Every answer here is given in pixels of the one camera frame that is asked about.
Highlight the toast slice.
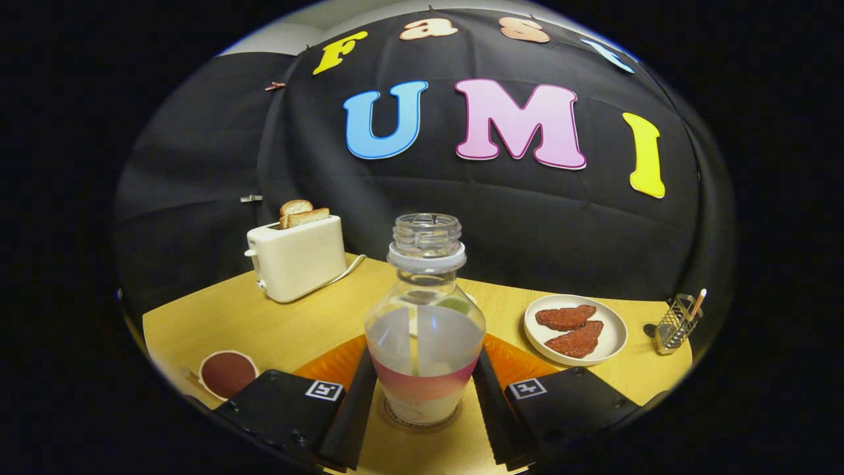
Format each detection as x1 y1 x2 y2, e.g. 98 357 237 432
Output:
285 208 330 229
279 199 314 228

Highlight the white toaster cable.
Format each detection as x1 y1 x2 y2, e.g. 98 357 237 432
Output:
323 253 367 288

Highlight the white toaster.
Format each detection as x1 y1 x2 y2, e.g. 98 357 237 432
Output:
244 214 348 304

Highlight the wooden table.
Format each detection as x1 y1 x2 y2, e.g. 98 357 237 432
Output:
142 254 694 475

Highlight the white round plate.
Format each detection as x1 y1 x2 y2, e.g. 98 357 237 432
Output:
524 294 628 367

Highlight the clear juice bottle pink label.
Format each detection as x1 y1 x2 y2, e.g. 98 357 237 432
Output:
364 212 487 426

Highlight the beige cup with wooden handle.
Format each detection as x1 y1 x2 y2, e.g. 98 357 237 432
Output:
181 350 260 402

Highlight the metal wire holder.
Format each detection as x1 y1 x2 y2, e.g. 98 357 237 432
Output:
654 294 704 356

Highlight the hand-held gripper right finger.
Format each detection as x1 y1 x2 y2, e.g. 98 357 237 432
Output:
472 335 644 472

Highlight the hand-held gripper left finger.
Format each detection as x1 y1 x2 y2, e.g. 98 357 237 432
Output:
211 335 378 473

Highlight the red meat piece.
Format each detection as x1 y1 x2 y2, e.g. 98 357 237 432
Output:
535 304 597 332
545 320 605 359

